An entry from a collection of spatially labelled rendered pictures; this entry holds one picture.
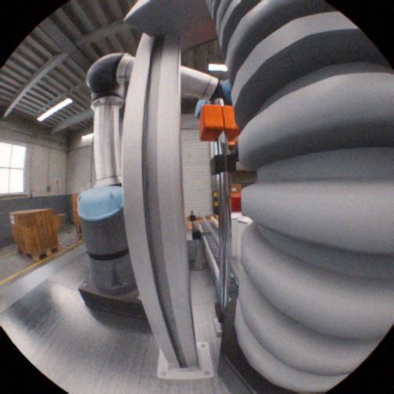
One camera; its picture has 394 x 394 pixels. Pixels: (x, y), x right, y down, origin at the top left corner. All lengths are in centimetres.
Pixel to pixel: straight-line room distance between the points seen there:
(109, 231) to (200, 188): 423
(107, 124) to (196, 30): 38
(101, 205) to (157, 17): 31
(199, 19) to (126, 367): 48
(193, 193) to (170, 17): 442
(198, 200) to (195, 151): 144
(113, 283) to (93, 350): 17
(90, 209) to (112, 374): 32
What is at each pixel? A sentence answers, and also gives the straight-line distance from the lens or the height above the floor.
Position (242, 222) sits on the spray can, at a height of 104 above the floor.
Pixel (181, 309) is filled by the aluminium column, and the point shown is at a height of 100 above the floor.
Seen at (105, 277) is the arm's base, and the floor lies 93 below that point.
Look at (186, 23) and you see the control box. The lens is 20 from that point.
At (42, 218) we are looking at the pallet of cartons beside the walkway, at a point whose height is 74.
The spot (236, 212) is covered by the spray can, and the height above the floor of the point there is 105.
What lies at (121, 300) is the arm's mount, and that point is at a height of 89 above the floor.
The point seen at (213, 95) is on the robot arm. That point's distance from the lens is 44.
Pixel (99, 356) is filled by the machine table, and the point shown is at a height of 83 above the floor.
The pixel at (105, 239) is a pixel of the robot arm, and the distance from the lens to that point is 33.
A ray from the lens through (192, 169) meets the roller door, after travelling 452.
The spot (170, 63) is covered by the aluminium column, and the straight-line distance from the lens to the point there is 16.
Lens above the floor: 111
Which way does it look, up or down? 3 degrees down
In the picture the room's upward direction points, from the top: 3 degrees counter-clockwise
